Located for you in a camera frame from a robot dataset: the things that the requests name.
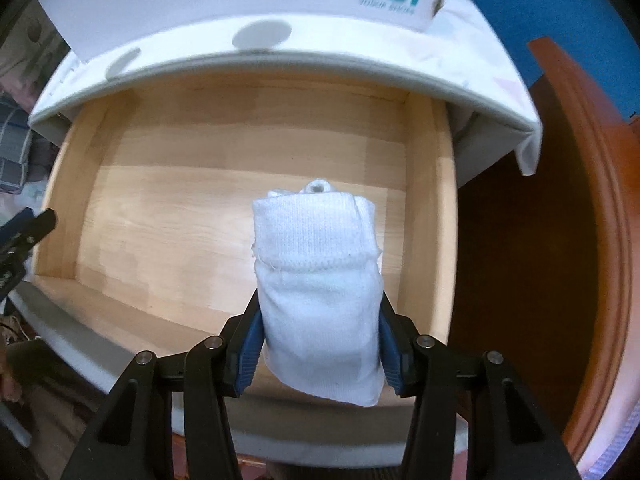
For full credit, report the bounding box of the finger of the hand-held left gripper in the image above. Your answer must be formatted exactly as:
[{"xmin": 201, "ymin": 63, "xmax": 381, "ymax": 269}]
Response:
[{"xmin": 0, "ymin": 208, "xmax": 57, "ymax": 261}]

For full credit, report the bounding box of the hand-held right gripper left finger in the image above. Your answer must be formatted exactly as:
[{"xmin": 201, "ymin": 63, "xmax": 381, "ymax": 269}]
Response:
[{"xmin": 60, "ymin": 292, "xmax": 266, "ymax": 480}]

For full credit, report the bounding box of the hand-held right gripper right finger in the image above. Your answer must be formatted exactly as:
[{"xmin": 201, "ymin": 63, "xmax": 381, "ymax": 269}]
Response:
[{"xmin": 377, "ymin": 292, "xmax": 581, "ymax": 480}]

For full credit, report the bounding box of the white sock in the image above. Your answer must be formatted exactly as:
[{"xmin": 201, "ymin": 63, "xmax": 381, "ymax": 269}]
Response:
[{"xmin": 250, "ymin": 177, "xmax": 386, "ymax": 407}]

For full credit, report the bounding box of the wooden drawer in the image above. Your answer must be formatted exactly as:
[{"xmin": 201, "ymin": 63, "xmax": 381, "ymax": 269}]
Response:
[{"xmin": 10, "ymin": 82, "xmax": 458, "ymax": 461}]

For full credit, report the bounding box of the white shoe box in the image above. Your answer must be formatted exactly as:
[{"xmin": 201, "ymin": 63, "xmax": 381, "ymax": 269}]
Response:
[{"xmin": 37, "ymin": 0, "xmax": 453, "ymax": 63}]

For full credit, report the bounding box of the grey plaid cloth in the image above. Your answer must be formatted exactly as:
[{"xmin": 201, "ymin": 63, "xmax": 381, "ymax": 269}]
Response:
[{"xmin": 0, "ymin": 110, "xmax": 33, "ymax": 193}]

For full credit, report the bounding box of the pink dotted cloth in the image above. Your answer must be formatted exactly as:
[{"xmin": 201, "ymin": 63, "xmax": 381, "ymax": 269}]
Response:
[{"xmin": 0, "ymin": 5, "xmax": 71, "ymax": 111}]

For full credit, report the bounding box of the orange wooden board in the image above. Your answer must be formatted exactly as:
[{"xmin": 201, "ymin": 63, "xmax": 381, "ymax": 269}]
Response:
[{"xmin": 450, "ymin": 35, "xmax": 640, "ymax": 480}]

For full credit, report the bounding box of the blue foam mat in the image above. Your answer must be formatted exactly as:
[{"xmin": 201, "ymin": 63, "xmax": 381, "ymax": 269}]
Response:
[{"xmin": 447, "ymin": 0, "xmax": 640, "ymax": 121}]

